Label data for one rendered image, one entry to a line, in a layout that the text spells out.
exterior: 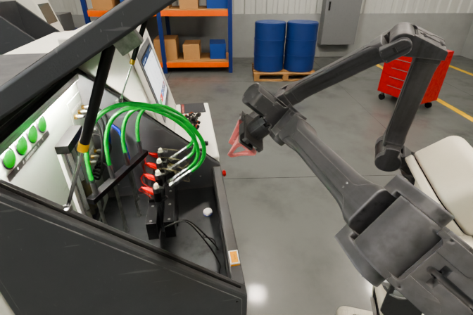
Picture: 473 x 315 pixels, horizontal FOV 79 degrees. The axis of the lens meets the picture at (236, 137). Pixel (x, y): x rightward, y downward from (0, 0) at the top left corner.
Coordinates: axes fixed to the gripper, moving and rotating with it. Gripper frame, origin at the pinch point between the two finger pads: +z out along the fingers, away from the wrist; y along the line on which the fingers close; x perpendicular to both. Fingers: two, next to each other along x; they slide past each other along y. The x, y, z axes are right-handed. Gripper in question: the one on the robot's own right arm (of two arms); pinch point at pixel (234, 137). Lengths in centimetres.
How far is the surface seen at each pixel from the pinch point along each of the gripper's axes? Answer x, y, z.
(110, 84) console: -11, 47, 24
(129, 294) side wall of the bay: 54, 4, 27
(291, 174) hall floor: -144, -116, 56
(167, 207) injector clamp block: 15.4, 1.0, 32.9
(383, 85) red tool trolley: -359, -212, -74
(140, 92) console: -14.0, 36.8, 19.9
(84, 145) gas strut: 52, 35, -3
